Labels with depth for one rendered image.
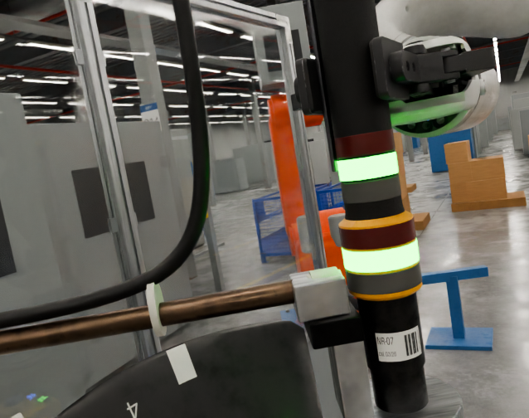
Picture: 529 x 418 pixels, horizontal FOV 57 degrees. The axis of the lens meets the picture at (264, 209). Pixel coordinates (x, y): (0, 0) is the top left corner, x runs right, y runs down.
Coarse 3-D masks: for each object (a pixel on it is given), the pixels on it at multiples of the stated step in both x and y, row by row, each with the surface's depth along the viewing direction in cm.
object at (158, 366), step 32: (160, 352) 42; (192, 352) 43; (224, 352) 43; (256, 352) 43; (288, 352) 43; (128, 384) 40; (160, 384) 41; (192, 384) 41; (224, 384) 41; (256, 384) 41; (288, 384) 41; (64, 416) 39; (96, 416) 39; (160, 416) 39; (192, 416) 39; (224, 416) 39; (256, 416) 39; (288, 416) 40; (320, 416) 40
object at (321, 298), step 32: (320, 288) 28; (320, 320) 28; (352, 320) 27; (352, 352) 28; (352, 384) 28; (448, 384) 31; (352, 416) 28; (384, 416) 29; (416, 416) 28; (448, 416) 28
